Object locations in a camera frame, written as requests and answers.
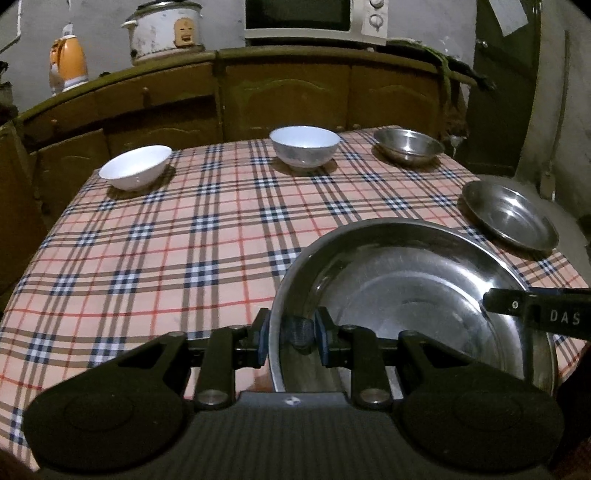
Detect plaid tablecloth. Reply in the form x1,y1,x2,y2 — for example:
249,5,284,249
0,126,591,467

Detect deep white bowl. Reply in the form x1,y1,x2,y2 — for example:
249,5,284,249
269,125,341,169

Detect grey wall pipe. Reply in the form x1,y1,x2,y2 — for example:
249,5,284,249
538,28,573,201

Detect shallow white bowl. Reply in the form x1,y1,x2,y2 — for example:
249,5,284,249
98,145,173,192

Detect green cloth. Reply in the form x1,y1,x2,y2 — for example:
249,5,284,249
431,48,455,125

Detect black folded umbrella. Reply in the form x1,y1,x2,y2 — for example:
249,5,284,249
450,60,497,93

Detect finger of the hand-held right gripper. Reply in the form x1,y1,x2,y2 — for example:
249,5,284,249
481,287,536,321

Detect dark green door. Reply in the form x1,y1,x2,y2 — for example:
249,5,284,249
462,0,546,178

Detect white paper sheet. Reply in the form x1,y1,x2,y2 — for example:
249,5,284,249
489,0,529,38

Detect white rice cooker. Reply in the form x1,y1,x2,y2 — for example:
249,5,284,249
122,0,205,61

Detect small steel bowl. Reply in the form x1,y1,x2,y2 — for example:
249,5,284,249
373,128,445,165

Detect large steel plate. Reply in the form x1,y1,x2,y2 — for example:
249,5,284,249
268,218,557,398

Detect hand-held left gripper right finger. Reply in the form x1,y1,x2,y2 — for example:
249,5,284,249
314,307,481,411

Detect white microwave oven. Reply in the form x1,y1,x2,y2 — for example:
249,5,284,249
244,0,387,47

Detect dark cloth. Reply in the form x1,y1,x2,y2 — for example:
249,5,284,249
385,39,439,58

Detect wooden kitchen cabinet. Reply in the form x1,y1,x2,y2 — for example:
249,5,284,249
0,46,467,296

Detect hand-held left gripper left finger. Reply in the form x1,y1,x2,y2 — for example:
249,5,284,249
108,308,273,411

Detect orange electric kettle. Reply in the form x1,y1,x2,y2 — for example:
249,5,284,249
48,33,89,95

